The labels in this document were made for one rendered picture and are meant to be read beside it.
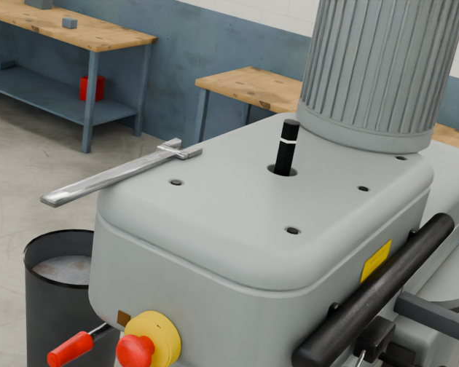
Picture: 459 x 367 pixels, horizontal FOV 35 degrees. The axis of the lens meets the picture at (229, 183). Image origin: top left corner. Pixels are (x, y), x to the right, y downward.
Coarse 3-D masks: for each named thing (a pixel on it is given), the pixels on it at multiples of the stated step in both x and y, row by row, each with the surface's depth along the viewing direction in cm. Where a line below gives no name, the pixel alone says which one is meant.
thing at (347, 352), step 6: (384, 312) 106; (354, 342) 97; (348, 348) 95; (342, 354) 93; (348, 354) 96; (336, 360) 91; (342, 360) 94; (168, 366) 88; (174, 366) 88; (180, 366) 87; (330, 366) 90; (336, 366) 92
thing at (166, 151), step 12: (168, 144) 87; (180, 144) 89; (144, 156) 82; (156, 156) 83; (168, 156) 84; (180, 156) 85; (192, 156) 86; (120, 168) 78; (132, 168) 78; (144, 168) 80; (84, 180) 74; (96, 180) 74; (108, 180) 75; (120, 180) 76; (60, 192) 70; (72, 192) 71; (84, 192) 72; (48, 204) 69; (60, 204) 69
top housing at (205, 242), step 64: (256, 128) 100; (128, 192) 75; (192, 192) 77; (256, 192) 80; (320, 192) 83; (384, 192) 86; (128, 256) 74; (192, 256) 69; (256, 256) 67; (320, 256) 70; (384, 256) 90; (192, 320) 71; (256, 320) 68; (320, 320) 76
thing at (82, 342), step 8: (96, 328) 83; (104, 328) 84; (112, 328) 85; (80, 336) 80; (88, 336) 81; (96, 336) 82; (64, 344) 79; (72, 344) 79; (80, 344) 80; (88, 344) 81; (56, 352) 78; (64, 352) 78; (72, 352) 79; (80, 352) 80; (48, 360) 78; (56, 360) 77; (64, 360) 78
